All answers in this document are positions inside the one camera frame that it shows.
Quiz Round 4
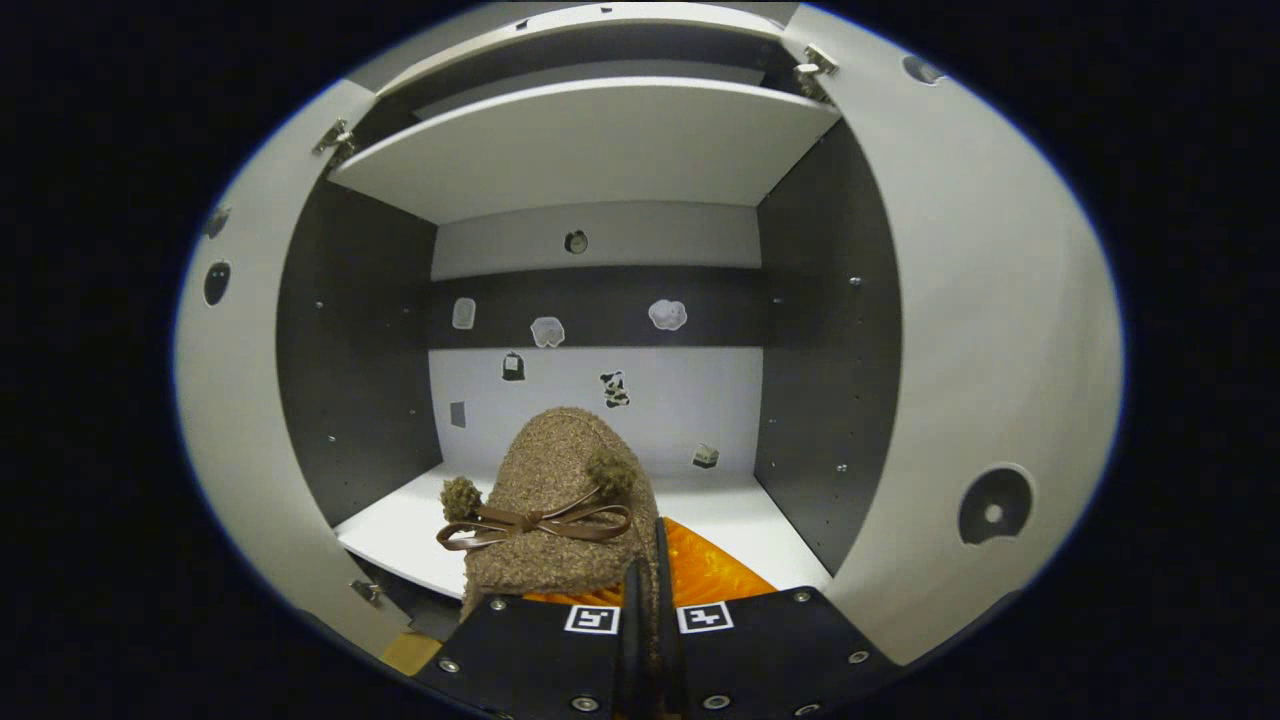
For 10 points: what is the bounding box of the white cabinet drawer front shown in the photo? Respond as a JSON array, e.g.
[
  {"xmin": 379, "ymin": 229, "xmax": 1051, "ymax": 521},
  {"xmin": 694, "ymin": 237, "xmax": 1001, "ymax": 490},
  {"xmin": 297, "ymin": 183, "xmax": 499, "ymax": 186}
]
[{"xmin": 350, "ymin": 0, "xmax": 803, "ymax": 98}]

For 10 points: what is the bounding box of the brown fuzzy shoe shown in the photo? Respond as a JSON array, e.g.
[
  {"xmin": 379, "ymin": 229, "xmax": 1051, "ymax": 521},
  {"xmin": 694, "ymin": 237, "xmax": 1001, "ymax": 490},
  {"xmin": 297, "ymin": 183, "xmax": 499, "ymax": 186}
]
[{"xmin": 436, "ymin": 405, "xmax": 664, "ymax": 623}]

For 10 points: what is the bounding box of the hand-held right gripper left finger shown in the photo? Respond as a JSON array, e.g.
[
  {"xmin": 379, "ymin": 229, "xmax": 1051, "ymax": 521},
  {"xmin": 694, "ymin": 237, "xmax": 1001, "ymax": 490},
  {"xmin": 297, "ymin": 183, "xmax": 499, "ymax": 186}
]
[{"xmin": 413, "ymin": 558, "xmax": 651, "ymax": 720}]

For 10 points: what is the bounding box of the white cabinet door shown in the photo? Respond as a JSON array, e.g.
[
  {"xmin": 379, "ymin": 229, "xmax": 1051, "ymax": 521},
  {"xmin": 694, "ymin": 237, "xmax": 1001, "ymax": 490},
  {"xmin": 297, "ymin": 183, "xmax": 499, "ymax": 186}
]
[
  {"xmin": 780, "ymin": 5, "xmax": 1126, "ymax": 668},
  {"xmin": 175, "ymin": 78, "xmax": 421, "ymax": 658}
]

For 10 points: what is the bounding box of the white shoe cabinet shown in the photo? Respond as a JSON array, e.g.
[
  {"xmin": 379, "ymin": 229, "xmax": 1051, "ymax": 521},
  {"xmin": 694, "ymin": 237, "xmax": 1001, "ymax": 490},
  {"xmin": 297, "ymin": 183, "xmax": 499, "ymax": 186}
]
[{"xmin": 175, "ymin": 0, "xmax": 1126, "ymax": 673}]

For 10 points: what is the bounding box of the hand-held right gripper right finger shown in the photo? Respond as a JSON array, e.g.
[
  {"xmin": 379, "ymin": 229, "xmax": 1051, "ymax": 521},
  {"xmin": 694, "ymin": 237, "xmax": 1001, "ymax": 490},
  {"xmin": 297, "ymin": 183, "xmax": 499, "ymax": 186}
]
[{"xmin": 653, "ymin": 515, "xmax": 908, "ymax": 720}]

